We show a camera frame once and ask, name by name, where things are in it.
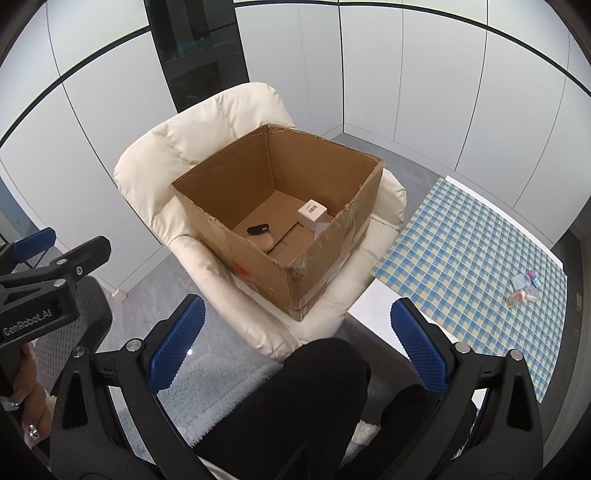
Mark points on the brown cardboard box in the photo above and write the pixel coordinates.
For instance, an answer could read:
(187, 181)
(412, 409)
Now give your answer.
(258, 277)

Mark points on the small clear tube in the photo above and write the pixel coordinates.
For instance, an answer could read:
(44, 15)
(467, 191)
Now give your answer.
(533, 296)

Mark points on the person's left hand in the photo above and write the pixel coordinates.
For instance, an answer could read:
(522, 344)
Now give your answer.
(32, 397)

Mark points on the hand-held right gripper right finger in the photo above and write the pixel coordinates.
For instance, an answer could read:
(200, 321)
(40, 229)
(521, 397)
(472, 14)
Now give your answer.
(418, 341)

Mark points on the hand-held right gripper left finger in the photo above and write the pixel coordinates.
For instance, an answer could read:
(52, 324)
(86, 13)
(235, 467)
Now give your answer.
(178, 346)

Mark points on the white built-in wardrobe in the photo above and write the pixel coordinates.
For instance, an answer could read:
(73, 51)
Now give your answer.
(415, 92)

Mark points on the small white box orange face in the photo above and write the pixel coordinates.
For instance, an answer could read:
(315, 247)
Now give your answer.
(311, 213)

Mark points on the person's legs black pants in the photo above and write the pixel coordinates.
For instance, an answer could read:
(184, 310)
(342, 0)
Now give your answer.
(300, 406)

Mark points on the tan round puff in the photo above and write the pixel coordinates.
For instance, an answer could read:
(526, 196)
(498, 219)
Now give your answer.
(267, 242)

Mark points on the cream padded chair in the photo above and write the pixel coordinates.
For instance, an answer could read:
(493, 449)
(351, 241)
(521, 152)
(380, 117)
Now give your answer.
(152, 170)

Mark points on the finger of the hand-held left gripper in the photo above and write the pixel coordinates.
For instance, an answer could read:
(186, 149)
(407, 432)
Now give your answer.
(34, 244)
(87, 258)

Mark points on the light blue square packet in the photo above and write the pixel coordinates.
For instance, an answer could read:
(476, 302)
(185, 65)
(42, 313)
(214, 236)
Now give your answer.
(518, 280)

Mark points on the small purple-capped tube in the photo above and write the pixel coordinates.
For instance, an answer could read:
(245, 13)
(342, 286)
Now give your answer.
(531, 276)

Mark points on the white table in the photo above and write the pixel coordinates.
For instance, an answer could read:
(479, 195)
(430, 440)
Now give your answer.
(369, 314)

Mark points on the blue yellow checkered tablecloth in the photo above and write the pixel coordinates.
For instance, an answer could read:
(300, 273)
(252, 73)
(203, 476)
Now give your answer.
(461, 258)

